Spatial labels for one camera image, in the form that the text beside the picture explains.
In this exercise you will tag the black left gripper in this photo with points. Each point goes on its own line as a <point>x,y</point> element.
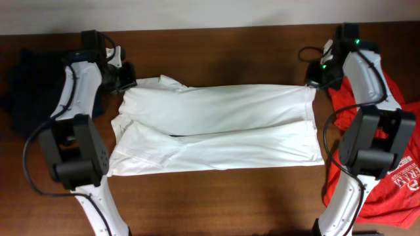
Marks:
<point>126,77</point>

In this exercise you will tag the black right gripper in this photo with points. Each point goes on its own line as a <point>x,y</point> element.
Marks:
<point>315,78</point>

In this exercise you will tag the white t-shirt with robot print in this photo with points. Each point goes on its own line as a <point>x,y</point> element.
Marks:
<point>164,126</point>

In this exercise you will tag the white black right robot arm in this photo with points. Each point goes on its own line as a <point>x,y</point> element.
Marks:
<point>377,137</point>

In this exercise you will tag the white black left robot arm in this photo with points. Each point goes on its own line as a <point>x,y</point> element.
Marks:
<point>75,154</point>

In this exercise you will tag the red t-shirt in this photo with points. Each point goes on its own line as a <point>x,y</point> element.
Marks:
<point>395,200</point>

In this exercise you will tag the black folded clothes pile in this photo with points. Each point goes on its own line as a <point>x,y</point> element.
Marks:
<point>47,88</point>

